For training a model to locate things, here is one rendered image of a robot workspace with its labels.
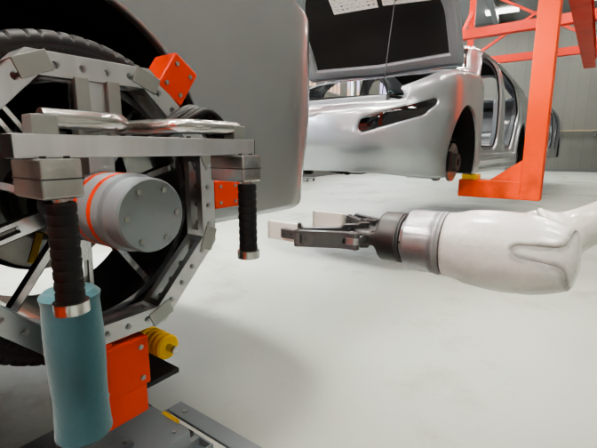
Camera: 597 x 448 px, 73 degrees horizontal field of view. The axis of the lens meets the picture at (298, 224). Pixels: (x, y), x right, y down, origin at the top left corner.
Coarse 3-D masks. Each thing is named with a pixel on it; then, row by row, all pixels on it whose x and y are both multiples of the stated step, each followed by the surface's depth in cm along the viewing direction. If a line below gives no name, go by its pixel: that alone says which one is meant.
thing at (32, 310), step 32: (64, 96) 80; (128, 96) 87; (0, 128) 71; (128, 160) 110; (160, 160) 102; (0, 224) 74; (32, 224) 77; (128, 256) 93; (160, 256) 101; (32, 288) 78; (128, 288) 96
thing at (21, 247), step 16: (0, 144) 84; (0, 160) 84; (0, 176) 85; (0, 192) 85; (0, 208) 85; (16, 208) 85; (16, 240) 88; (32, 240) 91; (0, 256) 86; (16, 256) 89
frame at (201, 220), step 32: (0, 64) 65; (32, 64) 65; (64, 64) 69; (96, 64) 73; (0, 96) 62; (160, 96) 84; (192, 160) 96; (192, 192) 98; (192, 224) 100; (192, 256) 95; (160, 288) 94; (0, 320) 67; (32, 320) 73; (128, 320) 84; (160, 320) 90
